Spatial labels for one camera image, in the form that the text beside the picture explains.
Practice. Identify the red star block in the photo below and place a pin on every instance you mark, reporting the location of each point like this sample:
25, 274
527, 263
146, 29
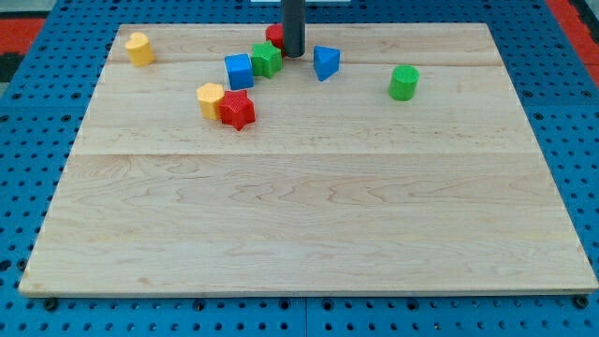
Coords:
237, 109

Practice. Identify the green star block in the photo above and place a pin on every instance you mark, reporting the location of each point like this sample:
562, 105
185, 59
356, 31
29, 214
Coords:
266, 59

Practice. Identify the yellow hexagon block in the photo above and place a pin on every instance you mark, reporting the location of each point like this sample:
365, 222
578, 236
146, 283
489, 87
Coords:
209, 97

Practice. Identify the light wooden board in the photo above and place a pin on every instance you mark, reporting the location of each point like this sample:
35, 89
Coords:
336, 189

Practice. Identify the blue triangle block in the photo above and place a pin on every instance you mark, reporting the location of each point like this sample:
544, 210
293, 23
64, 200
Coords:
326, 62

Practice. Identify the blue cube block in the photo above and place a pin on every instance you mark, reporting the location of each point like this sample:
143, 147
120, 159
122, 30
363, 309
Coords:
239, 71

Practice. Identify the green cylinder block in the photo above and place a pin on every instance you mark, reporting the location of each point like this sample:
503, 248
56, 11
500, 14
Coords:
403, 82

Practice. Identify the red cylinder block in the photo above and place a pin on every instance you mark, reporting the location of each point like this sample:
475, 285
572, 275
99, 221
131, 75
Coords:
275, 34

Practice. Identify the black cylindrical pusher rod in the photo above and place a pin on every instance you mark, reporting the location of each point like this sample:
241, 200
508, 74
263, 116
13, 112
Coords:
293, 22

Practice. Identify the yellow heart block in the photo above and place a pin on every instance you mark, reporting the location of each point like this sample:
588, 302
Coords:
139, 49

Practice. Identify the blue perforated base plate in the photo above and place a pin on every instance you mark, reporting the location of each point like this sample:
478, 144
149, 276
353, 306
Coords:
44, 104

